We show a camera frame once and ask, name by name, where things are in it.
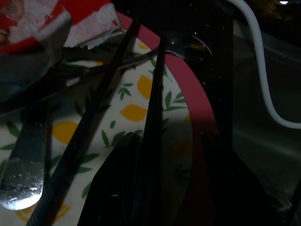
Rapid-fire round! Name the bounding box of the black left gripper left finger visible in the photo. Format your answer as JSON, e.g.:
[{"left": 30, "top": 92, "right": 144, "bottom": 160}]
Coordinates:
[{"left": 78, "top": 132, "right": 142, "bottom": 226}]

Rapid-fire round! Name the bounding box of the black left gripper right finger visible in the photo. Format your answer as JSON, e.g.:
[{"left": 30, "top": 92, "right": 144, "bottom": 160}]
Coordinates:
[{"left": 188, "top": 132, "right": 294, "bottom": 226}]

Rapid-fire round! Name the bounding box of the stainless steel sink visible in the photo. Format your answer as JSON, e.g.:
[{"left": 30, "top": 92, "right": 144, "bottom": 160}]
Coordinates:
[{"left": 232, "top": 21, "right": 301, "bottom": 226}]

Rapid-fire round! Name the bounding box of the lemon print plate pink rim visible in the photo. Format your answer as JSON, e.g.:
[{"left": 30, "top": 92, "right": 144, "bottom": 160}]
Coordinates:
[{"left": 0, "top": 11, "right": 218, "bottom": 226}]

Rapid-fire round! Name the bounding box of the silver metal spoon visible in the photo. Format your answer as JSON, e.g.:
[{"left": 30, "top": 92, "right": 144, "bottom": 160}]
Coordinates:
[{"left": 89, "top": 32, "right": 213, "bottom": 74}]

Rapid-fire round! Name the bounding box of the red white crumpled carton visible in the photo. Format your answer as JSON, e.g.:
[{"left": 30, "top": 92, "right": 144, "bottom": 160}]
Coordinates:
[{"left": 0, "top": 0, "right": 123, "bottom": 55}]

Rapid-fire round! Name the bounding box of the white flexible hose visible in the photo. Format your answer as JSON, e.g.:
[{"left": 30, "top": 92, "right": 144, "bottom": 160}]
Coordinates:
[{"left": 229, "top": 0, "right": 301, "bottom": 129}]

